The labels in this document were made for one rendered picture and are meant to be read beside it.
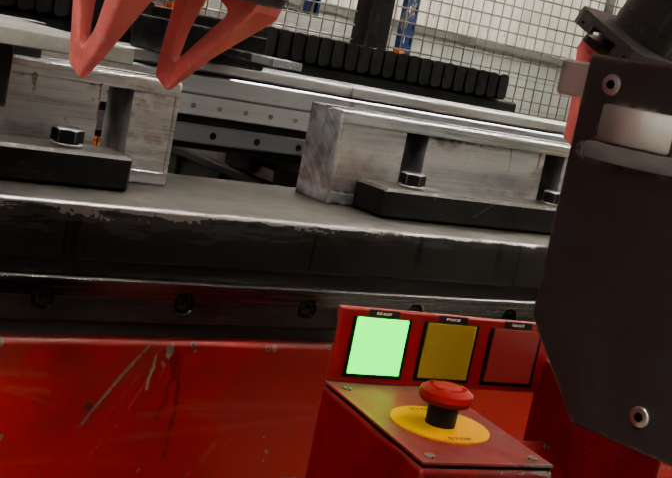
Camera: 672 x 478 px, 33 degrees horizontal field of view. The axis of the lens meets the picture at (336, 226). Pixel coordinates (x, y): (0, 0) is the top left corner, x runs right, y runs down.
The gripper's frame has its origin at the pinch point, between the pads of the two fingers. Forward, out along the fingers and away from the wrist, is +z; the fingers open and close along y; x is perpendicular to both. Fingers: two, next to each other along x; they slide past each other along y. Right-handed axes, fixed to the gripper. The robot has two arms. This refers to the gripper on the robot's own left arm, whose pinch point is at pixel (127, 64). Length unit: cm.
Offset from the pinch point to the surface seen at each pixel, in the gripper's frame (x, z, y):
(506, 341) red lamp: 7.0, 15.9, -41.2
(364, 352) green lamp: 3.9, 19.4, -29.3
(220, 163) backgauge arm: -58, 47, -69
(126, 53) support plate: -9.7, 4.9, -7.4
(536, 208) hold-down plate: -12, 17, -67
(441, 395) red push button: 12.3, 15.1, -27.4
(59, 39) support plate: -10.6, 5.2, -3.1
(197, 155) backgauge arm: -64, 50, -70
